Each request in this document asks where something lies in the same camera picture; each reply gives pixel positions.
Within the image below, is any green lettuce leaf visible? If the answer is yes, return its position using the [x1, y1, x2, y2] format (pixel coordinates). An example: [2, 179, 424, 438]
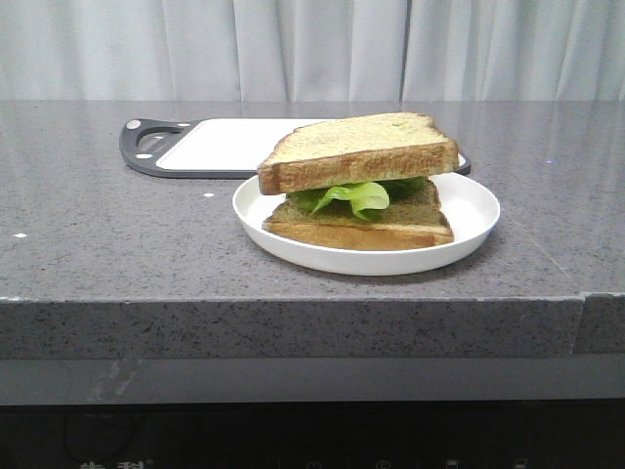
[285, 176, 430, 222]

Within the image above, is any bread slice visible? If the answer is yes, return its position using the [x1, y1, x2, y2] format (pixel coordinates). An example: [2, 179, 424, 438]
[257, 111, 460, 195]
[263, 178, 454, 251]

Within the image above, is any white black cutting board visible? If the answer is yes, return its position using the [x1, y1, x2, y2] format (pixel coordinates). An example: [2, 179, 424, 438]
[118, 117, 473, 180]

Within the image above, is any white round plate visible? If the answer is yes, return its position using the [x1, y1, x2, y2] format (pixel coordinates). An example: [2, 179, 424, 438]
[232, 173, 500, 277]

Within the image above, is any grey curtain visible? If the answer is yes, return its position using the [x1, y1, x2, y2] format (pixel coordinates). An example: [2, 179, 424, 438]
[1, 1, 624, 102]

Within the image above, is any black appliance front panel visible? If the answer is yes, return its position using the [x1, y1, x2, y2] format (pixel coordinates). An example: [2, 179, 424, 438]
[1, 400, 624, 468]

